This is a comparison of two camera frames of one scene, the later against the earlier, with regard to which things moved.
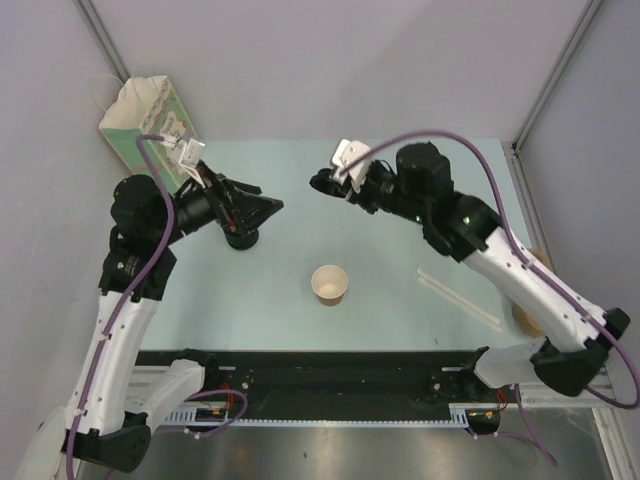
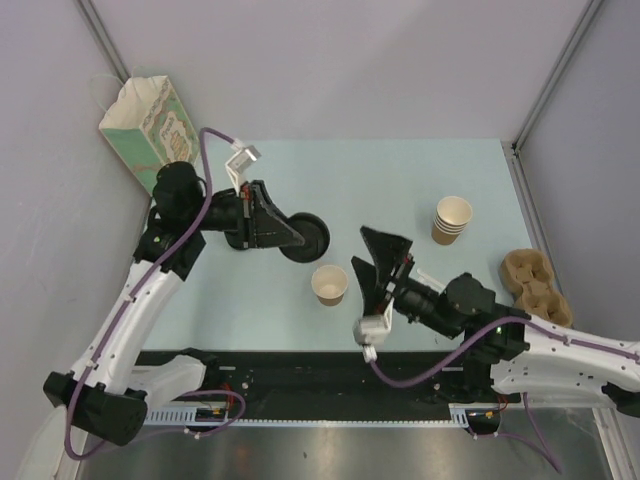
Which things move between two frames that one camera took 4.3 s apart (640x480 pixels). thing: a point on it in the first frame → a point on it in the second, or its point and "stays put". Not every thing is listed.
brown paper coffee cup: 329,283 stays put
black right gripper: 360,198 → 389,252
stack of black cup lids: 241,242 stays put
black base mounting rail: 346,379 stays put
